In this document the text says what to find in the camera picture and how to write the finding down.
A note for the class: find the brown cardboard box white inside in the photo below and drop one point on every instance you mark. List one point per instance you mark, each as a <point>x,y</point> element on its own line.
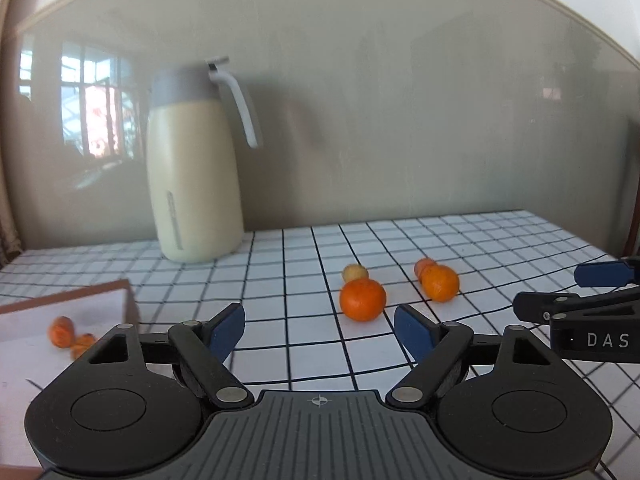
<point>30,375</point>

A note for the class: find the small reddish orange fruit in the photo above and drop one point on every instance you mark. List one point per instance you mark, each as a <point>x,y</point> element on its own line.
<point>424,265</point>

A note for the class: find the beige curtain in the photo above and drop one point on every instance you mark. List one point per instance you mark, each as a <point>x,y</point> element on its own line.
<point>9,185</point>

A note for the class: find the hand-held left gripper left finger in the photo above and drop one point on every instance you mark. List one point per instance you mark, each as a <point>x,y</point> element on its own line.
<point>227,330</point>

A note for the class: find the white black checked tablecloth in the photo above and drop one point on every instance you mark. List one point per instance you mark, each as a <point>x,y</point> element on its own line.
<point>300,285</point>

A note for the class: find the brownish orange fruit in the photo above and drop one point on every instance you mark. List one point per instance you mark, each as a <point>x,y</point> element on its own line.
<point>61,332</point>

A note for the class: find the cream thermos jug grey lid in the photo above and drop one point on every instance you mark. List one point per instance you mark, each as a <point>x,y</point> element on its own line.
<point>195,185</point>

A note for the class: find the small yellowish orange fruit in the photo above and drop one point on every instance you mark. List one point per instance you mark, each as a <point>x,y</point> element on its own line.
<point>353,272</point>

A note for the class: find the dark wooden furniture edge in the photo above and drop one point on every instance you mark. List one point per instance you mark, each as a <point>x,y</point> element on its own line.
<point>634,185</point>

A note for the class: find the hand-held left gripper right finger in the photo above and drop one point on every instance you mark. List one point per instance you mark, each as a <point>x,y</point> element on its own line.
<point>415,332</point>

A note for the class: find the orange tangerine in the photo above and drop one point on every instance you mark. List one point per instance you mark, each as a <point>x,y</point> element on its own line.
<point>362,300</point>
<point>82,342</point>
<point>440,283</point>

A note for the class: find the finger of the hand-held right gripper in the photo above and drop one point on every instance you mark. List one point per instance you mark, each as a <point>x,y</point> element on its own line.
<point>600,275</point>
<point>535,305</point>

